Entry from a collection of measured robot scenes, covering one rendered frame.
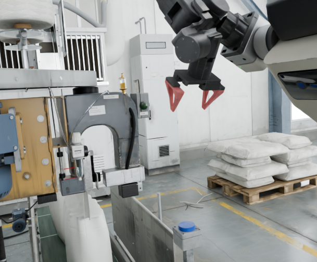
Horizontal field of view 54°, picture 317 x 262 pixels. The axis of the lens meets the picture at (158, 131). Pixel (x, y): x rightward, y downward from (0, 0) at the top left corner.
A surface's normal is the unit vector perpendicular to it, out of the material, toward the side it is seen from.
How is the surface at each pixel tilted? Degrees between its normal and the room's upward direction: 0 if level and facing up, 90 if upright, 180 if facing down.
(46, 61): 90
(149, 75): 90
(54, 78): 90
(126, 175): 90
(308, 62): 130
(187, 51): 103
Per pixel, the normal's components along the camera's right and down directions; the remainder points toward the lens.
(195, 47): -0.56, 0.36
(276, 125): -0.92, 0.11
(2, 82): 0.88, 0.01
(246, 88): 0.40, 0.10
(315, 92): -0.66, 0.72
